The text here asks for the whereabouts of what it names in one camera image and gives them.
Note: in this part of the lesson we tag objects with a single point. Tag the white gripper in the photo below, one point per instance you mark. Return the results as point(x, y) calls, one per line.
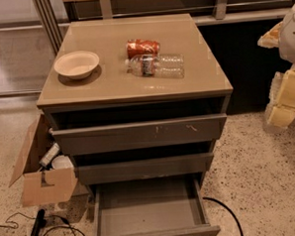
point(292, 38)

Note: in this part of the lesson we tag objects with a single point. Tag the grey bottom drawer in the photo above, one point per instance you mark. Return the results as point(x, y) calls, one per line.
point(164, 206)

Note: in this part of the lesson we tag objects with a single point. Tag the grey drawer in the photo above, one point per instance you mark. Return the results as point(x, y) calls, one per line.
point(132, 136)
point(160, 167)
point(164, 206)

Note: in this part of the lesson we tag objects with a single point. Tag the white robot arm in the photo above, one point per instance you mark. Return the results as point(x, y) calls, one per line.
point(281, 36)

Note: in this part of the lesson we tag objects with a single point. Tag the grey three-drawer cabinet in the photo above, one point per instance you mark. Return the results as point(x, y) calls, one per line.
point(113, 96)

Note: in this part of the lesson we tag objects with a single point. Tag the grey top drawer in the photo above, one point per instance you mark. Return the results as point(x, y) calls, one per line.
point(132, 136)

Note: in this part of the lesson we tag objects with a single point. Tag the grey middle drawer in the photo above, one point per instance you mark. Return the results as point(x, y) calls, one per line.
point(160, 167)

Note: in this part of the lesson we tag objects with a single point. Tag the clear plastic water bottle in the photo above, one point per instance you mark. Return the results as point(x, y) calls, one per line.
point(163, 66)

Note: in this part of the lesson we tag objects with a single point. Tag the orange soda can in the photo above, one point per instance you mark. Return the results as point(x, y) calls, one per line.
point(141, 47)

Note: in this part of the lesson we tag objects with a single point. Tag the beige paper bowl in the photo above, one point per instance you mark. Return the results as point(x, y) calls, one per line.
point(76, 65)

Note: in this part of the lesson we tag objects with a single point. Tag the white cup in box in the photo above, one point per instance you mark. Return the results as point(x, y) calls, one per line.
point(61, 163)

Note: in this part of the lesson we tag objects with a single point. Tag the bottle in cardboard box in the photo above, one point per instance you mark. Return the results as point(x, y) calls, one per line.
point(50, 155)

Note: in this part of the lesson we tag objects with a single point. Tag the brown cardboard box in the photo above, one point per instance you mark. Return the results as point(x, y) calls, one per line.
point(43, 186)

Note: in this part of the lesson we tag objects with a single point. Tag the metal window railing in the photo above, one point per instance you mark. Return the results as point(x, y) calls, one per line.
point(205, 12)

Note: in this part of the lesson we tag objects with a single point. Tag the black power strip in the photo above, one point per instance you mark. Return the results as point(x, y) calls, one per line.
point(39, 223)

